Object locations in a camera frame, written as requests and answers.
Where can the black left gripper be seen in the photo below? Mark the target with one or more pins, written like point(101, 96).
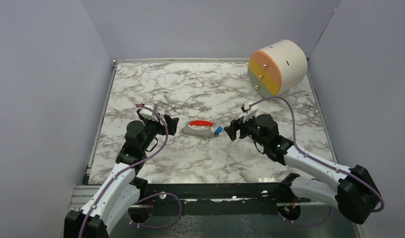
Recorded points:
point(171, 124)

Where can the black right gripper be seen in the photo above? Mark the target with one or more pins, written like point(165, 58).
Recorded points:
point(236, 124)

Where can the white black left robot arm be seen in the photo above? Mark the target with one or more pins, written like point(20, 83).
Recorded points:
point(122, 188)

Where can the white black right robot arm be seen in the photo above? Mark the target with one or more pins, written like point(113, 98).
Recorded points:
point(351, 190)

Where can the round cream drawer cabinet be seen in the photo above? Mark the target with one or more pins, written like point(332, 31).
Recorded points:
point(276, 68)

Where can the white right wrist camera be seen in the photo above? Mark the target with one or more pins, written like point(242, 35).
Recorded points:
point(249, 109)

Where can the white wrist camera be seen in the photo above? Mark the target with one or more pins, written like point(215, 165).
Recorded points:
point(148, 110)
point(249, 109)

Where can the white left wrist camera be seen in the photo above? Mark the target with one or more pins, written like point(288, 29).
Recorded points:
point(148, 110)

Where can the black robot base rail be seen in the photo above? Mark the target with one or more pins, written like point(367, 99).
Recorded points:
point(205, 199)

